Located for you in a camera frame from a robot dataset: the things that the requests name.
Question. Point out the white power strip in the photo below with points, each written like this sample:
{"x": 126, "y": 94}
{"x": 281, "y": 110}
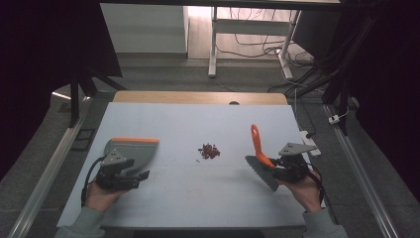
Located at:
{"x": 310, "y": 145}

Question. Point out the black tripod stand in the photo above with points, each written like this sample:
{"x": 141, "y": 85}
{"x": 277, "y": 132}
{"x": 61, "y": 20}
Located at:
{"x": 75, "y": 99}

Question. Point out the small white adapter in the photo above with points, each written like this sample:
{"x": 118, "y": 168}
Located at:
{"x": 334, "y": 119}

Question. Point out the pile of red beans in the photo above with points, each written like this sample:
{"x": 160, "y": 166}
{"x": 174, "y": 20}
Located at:
{"x": 209, "y": 151}

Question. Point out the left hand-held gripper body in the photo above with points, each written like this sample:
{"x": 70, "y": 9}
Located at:
{"x": 110, "y": 175}

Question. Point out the person's right hand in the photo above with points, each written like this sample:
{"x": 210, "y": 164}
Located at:
{"x": 303, "y": 195}

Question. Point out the white desk frame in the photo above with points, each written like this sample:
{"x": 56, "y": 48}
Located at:
{"x": 251, "y": 26}

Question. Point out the orange brush with grey bristles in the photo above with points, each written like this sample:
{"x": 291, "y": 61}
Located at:
{"x": 259, "y": 145}

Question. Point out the aluminium rail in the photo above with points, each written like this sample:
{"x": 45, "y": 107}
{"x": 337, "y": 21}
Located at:
{"x": 363, "y": 178}
{"x": 46, "y": 172}

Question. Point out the white cabinet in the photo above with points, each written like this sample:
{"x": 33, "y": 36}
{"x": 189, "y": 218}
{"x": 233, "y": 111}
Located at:
{"x": 145, "y": 29}

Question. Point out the black floor frame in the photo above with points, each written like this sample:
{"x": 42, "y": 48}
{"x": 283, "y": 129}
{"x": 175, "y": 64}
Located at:
{"x": 82, "y": 139}

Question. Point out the black metal stand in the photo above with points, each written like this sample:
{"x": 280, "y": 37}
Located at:
{"x": 333, "y": 76}

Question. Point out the person's left hand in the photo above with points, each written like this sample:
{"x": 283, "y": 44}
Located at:
{"x": 100, "y": 196}

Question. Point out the wooden table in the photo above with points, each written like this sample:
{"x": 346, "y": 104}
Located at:
{"x": 198, "y": 98}

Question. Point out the grey dustpan with orange edge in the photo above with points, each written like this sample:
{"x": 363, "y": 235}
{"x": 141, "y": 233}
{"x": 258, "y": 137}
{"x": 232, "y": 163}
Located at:
{"x": 138, "y": 152}

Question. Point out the black curtain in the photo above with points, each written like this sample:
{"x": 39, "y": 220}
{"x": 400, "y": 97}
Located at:
{"x": 389, "y": 82}
{"x": 39, "y": 66}

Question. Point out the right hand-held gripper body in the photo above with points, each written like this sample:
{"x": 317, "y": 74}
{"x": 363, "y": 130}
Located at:
{"x": 292, "y": 165}

